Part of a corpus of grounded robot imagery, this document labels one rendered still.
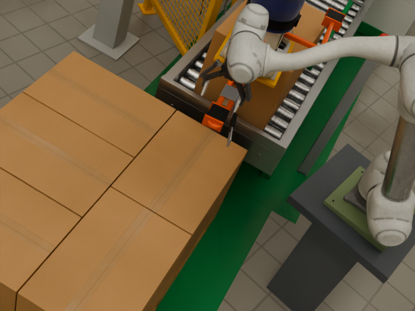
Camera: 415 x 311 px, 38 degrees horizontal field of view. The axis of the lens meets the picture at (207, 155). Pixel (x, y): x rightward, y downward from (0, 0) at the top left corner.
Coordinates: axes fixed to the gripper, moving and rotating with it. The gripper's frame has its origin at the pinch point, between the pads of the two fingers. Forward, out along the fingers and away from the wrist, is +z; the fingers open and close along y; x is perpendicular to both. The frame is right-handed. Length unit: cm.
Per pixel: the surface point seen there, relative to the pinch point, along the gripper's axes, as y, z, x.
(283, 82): -17, 20, -55
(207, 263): -25, 108, -10
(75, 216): 30, 54, 39
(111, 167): 31, 54, 8
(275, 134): -25, 54, -60
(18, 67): 127, 108, -69
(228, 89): -0.1, 0.9, -9.1
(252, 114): -11, 45, -55
